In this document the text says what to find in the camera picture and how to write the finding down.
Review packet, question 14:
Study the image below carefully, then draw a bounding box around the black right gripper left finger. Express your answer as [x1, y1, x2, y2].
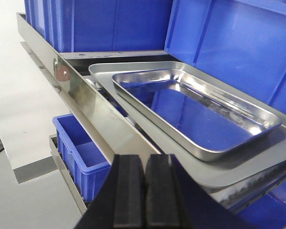
[75, 154, 145, 229]

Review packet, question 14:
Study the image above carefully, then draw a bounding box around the blue bin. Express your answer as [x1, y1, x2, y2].
[52, 114, 111, 203]
[237, 181, 286, 229]

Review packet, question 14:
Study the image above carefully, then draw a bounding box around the lower steel shelf rail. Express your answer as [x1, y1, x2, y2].
[49, 134, 87, 216]

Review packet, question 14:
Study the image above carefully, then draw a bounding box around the small silver tray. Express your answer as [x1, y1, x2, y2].
[112, 69, 282, 161]

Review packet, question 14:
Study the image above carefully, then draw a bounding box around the blue lower left bin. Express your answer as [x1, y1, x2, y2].
[52, 114, 111, 203]

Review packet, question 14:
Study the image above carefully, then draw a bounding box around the large blue upper crate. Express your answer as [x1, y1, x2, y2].
[164, 0, 286, 114]

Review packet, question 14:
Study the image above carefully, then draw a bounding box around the blue lower right bin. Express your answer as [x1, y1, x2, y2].
[237, 181, 286, 229]

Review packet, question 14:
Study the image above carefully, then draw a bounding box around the blue upper left crate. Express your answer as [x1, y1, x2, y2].
[24, 0, 173, 52]

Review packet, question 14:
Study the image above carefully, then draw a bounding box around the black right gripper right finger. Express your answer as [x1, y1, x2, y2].
[145, 154, 254, 229]

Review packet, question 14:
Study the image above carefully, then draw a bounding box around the stainless steel shelf rail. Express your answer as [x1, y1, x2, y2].
[16, 12, 159, 163]

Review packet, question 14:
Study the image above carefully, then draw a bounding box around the large silver tray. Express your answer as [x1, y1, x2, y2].
[89, 61, 286, 189]

